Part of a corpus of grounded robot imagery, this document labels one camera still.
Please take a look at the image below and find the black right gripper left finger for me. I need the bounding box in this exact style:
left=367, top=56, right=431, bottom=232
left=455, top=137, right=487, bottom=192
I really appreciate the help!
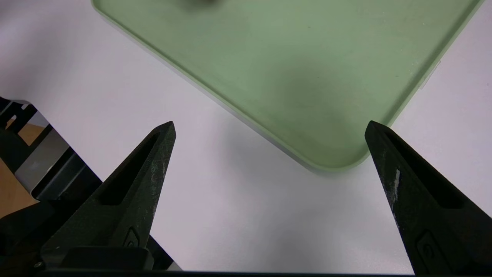
left=40, top=121, right=176, bottom=270

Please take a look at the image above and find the black metal frame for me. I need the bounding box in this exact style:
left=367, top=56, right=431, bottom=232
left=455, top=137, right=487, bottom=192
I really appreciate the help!
left=0, top=96, right=181, bottom=272

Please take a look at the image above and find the green plastic tray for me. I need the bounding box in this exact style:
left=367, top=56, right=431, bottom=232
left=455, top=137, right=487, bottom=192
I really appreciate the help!
left=91, top=0, right=485, bottom=172

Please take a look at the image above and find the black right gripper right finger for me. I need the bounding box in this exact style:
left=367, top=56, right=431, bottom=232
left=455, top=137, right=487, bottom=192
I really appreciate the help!
left=364, top=120, right=492, bottom=275

